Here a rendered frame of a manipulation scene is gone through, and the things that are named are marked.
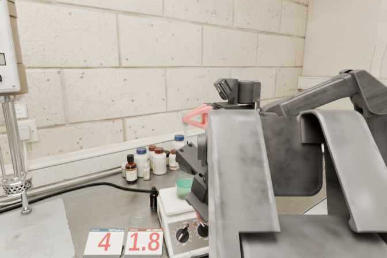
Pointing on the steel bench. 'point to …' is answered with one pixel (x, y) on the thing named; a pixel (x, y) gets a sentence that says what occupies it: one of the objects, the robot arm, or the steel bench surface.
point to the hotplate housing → (169, 232)
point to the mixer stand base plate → (37, 233)
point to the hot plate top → (169, 200)
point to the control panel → (192, 244)
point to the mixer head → (10, 53)
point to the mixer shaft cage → (16, 181)
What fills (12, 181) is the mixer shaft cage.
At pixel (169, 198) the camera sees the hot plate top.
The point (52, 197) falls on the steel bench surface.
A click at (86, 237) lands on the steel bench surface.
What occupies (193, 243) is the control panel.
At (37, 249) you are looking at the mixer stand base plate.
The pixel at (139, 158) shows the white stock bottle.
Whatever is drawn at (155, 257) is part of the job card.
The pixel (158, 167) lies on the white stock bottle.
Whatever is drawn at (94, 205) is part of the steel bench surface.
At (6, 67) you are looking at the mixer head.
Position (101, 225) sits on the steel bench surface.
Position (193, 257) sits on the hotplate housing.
